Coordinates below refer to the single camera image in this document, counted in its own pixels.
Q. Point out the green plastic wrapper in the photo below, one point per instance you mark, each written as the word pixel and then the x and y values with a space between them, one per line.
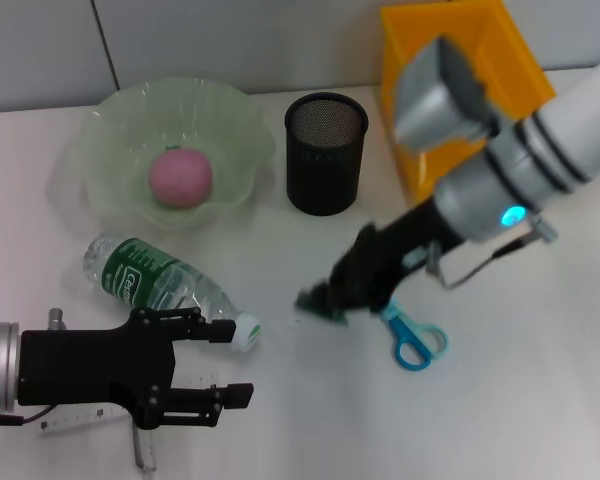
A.
pixel 317 305

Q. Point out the grey pen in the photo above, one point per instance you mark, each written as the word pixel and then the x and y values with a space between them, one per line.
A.
pixel 144 447

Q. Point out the transparent plastic ruler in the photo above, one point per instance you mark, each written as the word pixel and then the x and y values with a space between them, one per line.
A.
pixel 75 420

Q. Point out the yellow plastic storage bin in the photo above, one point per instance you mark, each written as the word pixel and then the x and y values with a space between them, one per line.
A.
pixel 415 22

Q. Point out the clear green-label water bottle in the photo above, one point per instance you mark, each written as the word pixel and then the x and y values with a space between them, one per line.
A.
pixel 130 270

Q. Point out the green glass fruit bowl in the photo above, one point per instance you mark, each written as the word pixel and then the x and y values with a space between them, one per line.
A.
pixel 130 125

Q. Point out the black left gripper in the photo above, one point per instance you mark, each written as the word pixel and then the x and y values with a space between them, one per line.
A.
pixel 90 367

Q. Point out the pink peach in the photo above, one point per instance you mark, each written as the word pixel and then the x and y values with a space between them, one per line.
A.
pixel 180 177

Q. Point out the black mesh pen cup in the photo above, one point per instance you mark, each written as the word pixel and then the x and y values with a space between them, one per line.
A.
pixel 325 175

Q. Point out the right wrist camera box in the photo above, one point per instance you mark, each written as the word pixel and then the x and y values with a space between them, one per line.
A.
pixel 430 110

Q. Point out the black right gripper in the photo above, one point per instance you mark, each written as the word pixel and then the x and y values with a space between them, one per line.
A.
pixel 385 260

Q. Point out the blue plastic scissors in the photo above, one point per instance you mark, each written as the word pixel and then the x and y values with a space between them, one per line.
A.
pixel 410 345

